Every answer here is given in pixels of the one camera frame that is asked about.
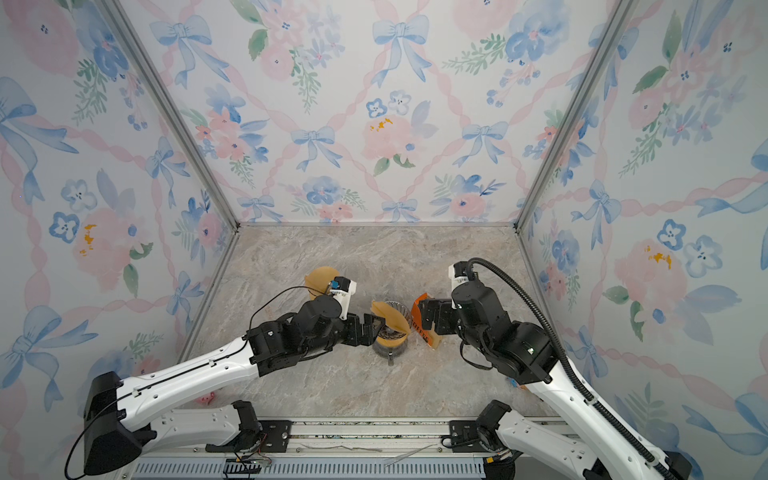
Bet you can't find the grey glass carafe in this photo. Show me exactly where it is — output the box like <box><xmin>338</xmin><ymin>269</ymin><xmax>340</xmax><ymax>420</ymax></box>
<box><xmin>372</xmin><ymin>343</ymin><xmax>407</xmax><ymax>366</ymax></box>

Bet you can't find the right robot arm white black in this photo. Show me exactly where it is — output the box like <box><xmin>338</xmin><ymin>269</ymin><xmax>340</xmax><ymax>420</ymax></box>
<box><xmin>415</xmin><ymin>280</ymin><xmax>693</xmax><ymax>479</ymax></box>

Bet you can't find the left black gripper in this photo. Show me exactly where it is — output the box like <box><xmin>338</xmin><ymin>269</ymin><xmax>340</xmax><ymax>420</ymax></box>
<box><xmin>302</xmin><ymin>312</ymin><xmax>387</xmax><ymax>362</ymax></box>

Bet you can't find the orange coffee filter pack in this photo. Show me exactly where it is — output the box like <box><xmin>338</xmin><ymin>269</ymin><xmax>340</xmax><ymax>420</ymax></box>
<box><xmin>411</xmin><ymin>293</ymin><xmax>442</xmax><ymax>350</ymax></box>

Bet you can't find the black corrugated cable conduit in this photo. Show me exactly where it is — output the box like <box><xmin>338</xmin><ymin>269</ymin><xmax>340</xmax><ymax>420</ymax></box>
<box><xmin>466</xmin><ymin>257</ymin><xmax>679</xmax><ymax>480</ymax></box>

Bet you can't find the pink pig toy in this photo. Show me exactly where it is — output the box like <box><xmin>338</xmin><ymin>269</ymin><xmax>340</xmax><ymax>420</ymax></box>
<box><xmin>196</xmin><ymin>392</ymin><xmax>216</xmax><ymax>405</ymax></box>

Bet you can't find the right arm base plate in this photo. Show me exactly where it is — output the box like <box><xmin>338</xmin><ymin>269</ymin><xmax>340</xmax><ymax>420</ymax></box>
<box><xmin>442</xmin><ymin>420</ymin><xmax>499</xmax><ymax>454</ymax></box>

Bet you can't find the aluminium mounting rail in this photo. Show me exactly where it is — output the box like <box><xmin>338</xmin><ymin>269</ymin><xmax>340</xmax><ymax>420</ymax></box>
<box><xmin>113</xmin><ymin>415</ymin><xmax>631</xmax><ymax>480</ymax></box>

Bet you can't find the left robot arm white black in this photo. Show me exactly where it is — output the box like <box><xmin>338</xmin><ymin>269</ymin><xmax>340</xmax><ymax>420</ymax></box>
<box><xmin>75</xmin><ymin>292</ymin><xmax>385</xmax><ymax>476</ymax></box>

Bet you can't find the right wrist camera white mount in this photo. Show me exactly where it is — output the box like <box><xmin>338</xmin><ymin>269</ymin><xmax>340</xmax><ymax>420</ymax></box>
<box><xmin>448</xmin><ymin>261</ymin><xmax>476</xmax><ymax>292</ymax></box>

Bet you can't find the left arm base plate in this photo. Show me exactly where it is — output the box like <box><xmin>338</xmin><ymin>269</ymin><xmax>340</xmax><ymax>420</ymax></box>
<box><xmin>205</xmin><ymin>420</ymin><xmax>293</xmax><ymax>454</ymax></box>

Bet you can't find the grey glass dripper cone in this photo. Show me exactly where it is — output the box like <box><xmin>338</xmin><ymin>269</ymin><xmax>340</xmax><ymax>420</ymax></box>
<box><xmin>383</xmin><ymin>301</ymin><xmax>411</xmax><ymax>335</ymax></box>

